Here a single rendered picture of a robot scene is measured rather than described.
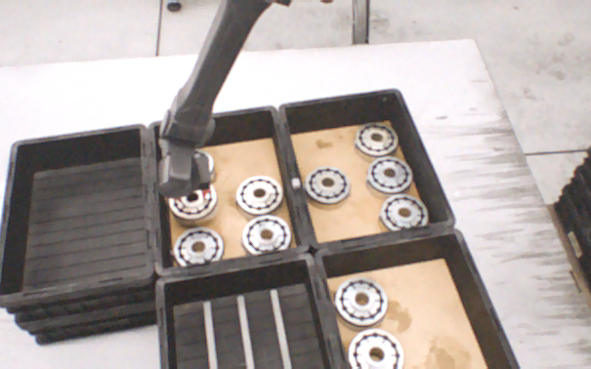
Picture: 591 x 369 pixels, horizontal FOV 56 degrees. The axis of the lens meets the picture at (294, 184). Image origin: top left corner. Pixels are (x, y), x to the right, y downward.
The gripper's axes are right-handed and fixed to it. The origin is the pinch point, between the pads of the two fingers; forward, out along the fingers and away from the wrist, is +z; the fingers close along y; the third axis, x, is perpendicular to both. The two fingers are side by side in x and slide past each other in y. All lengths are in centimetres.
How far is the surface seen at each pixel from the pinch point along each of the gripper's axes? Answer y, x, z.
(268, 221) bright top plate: 15.3, -6.9, 3.4
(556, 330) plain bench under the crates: 74, -36, 20
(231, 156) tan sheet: 9.1, 14.4, 6.9
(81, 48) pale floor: -61, 163, 94
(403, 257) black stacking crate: 41.5, -20.6, 2.8
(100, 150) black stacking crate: -20.6, 17.9, 2.1
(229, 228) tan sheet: 6.7, -5.8, 6.1
